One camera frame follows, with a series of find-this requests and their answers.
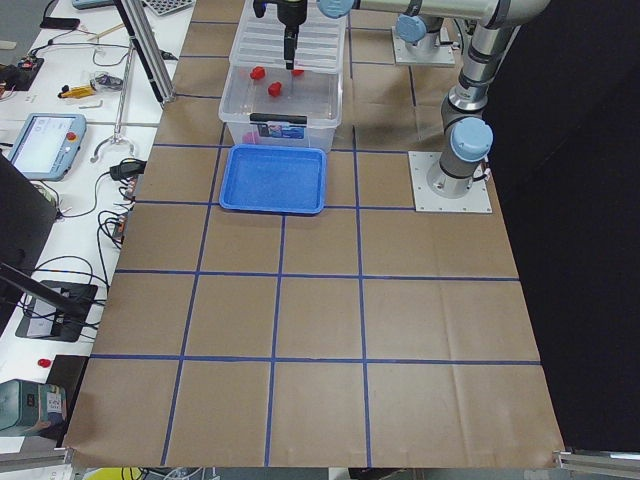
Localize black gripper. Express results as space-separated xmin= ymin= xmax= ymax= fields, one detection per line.
xmin=252 ymin=0 xmax=308 ymax=70

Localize clear plastic box lid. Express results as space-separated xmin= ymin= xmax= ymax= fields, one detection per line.
xmin=228 ymin=0 xmax=350 ymax=75

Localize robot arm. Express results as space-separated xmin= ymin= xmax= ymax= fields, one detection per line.
xmin=316 ymin=1 xmax=549 ymax=199
xmin=395 ymin=14 xmax=444 ymax=49

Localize clear plastic storage box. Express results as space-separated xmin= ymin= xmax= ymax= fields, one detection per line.
xmin=219 ymin=66 xmax=343 ymax=152

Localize black box latch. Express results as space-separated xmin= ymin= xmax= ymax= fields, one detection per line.
xmin=249 ymin=112 xmax=307 ymax=125

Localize aluminium profile pole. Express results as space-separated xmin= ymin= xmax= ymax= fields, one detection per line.
xmin=114 ymin=0 xmax=175 ymax=105

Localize blue plastic tray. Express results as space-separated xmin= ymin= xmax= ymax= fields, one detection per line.
xmin=219 ymin=144 xmax=327 ymax=215

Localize teach pendant tablet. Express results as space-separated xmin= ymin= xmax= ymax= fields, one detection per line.
xmin=8 ymin=113 xmax=87 ymax=181

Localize black monitor stand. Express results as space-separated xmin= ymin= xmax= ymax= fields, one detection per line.
xmin=1 ymin=261 xmax=98 ymax=343

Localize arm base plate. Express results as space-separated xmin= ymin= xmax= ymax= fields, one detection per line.
xmin=408 ymin=151 xmax=493 ymax=214
xmin=391 ymin=27 xmax=455 ymax=68

